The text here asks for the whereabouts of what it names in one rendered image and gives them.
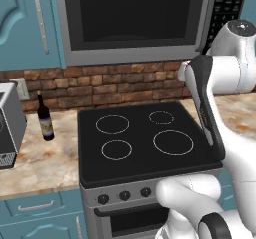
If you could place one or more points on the silver oven door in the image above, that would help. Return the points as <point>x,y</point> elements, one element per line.
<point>133,224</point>

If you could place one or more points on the black hob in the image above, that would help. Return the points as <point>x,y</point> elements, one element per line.
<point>140,163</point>

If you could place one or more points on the white wall socket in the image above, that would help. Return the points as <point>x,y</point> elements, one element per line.
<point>22,89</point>

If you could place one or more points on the black oven knob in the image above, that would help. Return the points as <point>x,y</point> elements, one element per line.
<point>145,192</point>
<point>103,199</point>
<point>124,195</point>

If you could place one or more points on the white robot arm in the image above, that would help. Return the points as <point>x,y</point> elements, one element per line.
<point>240,163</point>

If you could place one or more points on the silver microwave door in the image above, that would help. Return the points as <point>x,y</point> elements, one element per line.
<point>133,54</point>

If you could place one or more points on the teal drawer front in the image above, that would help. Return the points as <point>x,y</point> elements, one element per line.
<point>36,198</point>

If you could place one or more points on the teal base cupboard door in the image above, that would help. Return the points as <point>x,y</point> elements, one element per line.
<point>43,228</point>

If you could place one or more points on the dark wine bottle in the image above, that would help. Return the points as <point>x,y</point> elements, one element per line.
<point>45,123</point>

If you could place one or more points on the silver microwave oven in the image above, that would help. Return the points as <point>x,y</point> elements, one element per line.
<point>226,3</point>

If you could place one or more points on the teal wall cupboard door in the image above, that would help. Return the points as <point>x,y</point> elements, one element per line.
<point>20,23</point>

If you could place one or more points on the silver toaster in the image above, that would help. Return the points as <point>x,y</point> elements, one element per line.
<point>10,129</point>

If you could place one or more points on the teal base cupboard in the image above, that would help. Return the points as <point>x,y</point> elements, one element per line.
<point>228,191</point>

